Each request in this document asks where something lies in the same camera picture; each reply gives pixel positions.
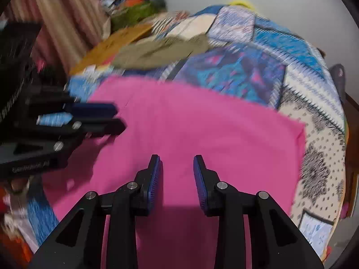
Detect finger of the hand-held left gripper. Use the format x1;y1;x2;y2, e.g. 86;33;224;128
53;118;127;152
38;92;118;126

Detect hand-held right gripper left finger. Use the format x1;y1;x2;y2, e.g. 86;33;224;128
28;154;163;269

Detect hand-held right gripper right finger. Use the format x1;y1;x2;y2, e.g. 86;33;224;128
193;155;326;269

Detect pink pants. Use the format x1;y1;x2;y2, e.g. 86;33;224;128
42;76;306;269

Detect mustard yellow cloth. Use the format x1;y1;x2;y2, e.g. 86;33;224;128
69;24;153;75

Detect olive green cloth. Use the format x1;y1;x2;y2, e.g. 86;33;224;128
112;34;211;69

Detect striped curtain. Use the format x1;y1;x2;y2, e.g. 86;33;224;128
4;0;108;72

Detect patchwork printed blanket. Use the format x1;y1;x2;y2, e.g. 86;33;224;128
25;4;348;261

